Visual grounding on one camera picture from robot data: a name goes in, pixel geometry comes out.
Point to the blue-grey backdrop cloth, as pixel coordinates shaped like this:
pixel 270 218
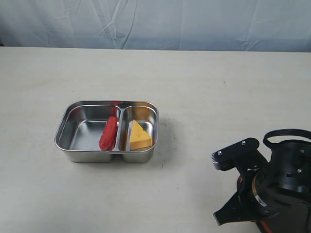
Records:
pixel 239 25

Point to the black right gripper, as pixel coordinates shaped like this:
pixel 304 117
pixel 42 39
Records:
pixel 267 190

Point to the stainless steel lunch box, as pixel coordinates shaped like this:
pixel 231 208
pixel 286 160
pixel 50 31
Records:
pixel 83 123

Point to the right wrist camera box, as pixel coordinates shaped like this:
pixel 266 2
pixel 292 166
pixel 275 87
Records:
pixel 243 155

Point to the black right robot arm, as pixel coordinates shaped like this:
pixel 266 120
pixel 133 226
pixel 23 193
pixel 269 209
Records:
pixel 286 139

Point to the yellow toy cheese wedge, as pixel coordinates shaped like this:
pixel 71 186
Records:
pixel 139 138

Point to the red toy sausage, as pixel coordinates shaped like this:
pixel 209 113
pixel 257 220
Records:
pixel 108 138

